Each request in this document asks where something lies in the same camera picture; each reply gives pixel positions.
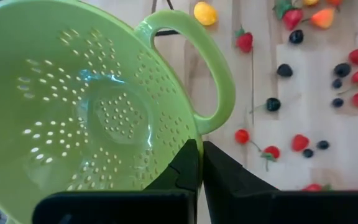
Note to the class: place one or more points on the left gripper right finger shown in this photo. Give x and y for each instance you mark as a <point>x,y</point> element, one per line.
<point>244,202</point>

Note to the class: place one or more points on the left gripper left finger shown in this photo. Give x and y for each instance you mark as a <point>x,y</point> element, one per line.
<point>172,205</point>

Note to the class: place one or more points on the green plastic colander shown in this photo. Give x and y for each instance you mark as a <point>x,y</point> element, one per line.
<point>73,93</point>

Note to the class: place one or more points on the yellow toy mango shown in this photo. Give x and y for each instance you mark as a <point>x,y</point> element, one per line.
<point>205,13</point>

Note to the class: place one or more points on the orange toy pear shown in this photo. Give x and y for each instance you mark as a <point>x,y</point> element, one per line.
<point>322,18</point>

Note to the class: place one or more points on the small orange toy fruit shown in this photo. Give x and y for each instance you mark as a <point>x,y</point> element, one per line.
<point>334,2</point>

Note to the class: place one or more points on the small yellow toy fruit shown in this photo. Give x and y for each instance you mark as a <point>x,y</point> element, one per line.
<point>310,2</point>

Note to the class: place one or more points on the toy blueberry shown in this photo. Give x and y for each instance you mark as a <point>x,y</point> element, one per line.
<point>337,83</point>
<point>337,102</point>
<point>323,144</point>
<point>308,153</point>

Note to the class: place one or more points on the black toy cherry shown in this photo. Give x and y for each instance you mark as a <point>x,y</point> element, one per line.
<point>273,104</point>

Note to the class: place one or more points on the toy blackberry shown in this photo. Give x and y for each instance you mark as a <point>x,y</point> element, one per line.
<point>342,69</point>
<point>284,70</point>
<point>296,36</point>

